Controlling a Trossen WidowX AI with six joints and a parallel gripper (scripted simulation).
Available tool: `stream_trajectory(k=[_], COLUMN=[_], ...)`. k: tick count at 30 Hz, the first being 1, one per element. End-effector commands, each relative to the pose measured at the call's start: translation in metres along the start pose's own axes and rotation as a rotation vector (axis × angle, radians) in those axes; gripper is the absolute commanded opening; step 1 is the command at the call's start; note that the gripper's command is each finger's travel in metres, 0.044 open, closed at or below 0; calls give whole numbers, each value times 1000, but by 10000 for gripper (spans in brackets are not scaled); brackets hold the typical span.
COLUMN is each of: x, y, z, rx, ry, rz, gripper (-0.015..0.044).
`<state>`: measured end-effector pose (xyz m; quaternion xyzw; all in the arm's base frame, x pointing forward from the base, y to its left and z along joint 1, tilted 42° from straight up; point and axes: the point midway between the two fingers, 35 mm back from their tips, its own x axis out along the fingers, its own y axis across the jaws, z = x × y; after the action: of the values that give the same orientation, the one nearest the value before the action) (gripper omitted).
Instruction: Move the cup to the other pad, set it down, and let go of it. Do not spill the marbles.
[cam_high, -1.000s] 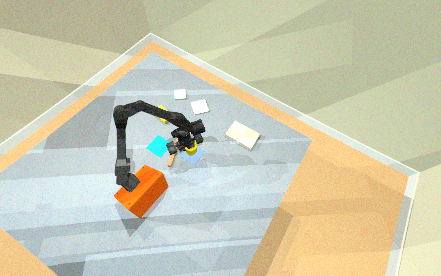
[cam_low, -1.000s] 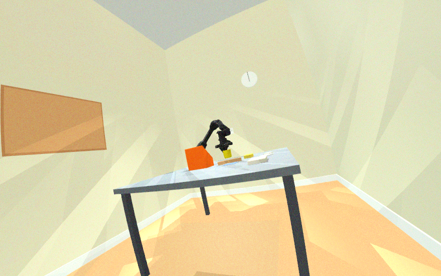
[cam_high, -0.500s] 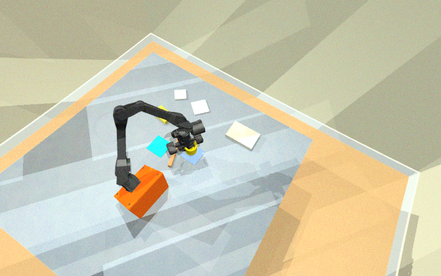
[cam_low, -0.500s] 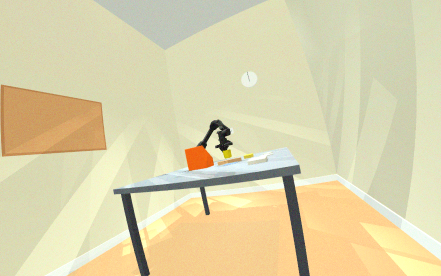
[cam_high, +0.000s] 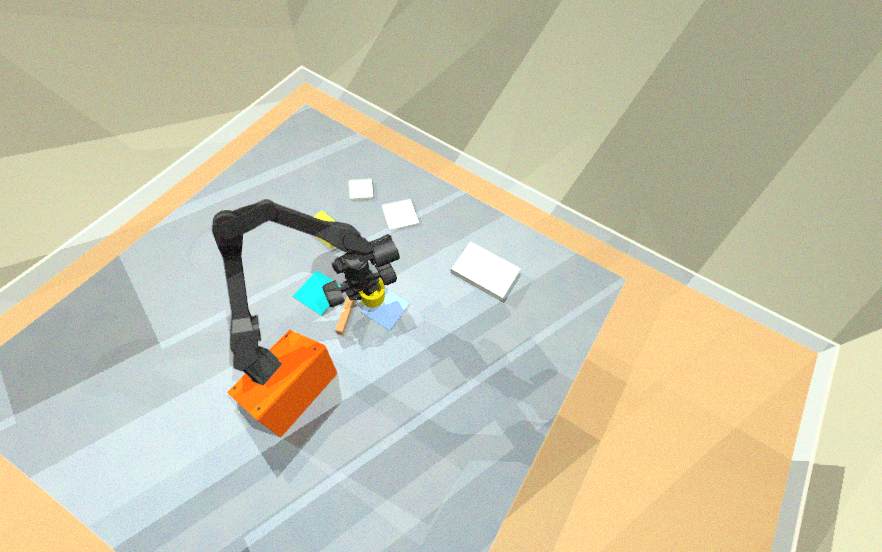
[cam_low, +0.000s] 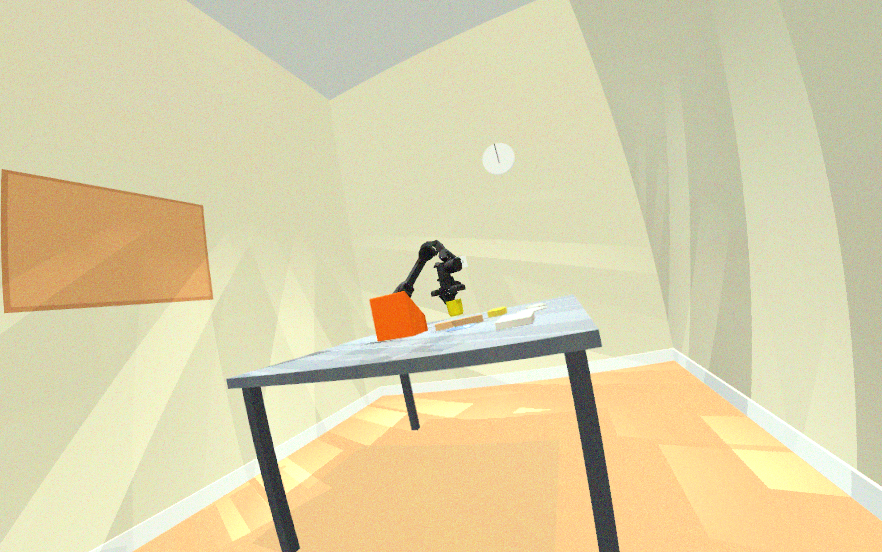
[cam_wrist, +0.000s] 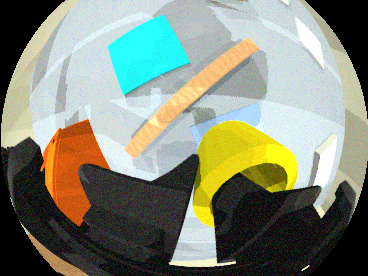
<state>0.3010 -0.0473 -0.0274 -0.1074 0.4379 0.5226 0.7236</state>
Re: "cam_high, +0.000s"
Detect white flat box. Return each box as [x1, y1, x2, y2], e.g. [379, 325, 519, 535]
[450, 241, 520, 301]

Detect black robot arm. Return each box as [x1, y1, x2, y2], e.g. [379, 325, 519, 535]
[212, 199, 400, 385]

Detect orange flat bar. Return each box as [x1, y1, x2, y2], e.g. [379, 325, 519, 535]
[336, 296, 356, 335]

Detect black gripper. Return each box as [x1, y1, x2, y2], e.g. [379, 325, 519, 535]
[322, 263, 397, 307]

